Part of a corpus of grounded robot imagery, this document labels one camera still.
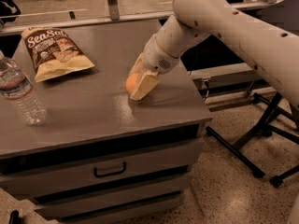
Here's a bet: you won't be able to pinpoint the clear plastic water bottle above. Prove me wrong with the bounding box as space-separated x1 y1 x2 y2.
0 50 47 125

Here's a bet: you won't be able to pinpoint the metal railing frame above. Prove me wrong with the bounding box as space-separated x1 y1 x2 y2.
0 0 299 37

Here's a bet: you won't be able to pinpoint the grey drawer cabinet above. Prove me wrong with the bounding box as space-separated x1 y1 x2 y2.
0 21 211 224

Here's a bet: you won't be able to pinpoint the sea salt chips bag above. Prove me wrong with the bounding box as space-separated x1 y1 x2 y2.
21 27 94 82

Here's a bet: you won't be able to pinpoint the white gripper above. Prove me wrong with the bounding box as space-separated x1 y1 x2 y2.
129 35 178 101

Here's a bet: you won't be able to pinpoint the black object bottom left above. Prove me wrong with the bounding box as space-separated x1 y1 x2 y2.
8 210 19 224

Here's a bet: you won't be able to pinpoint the orange fruit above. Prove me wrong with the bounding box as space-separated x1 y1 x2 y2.
125 73 139 94

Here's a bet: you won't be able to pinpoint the black metal stand legs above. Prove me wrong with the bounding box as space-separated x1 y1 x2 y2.
205 91 299 189

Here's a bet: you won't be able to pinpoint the black drawer handle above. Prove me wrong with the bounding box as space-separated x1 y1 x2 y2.
93 161 127 178

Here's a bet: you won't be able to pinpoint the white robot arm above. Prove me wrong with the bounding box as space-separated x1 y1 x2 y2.
126 0 299 106

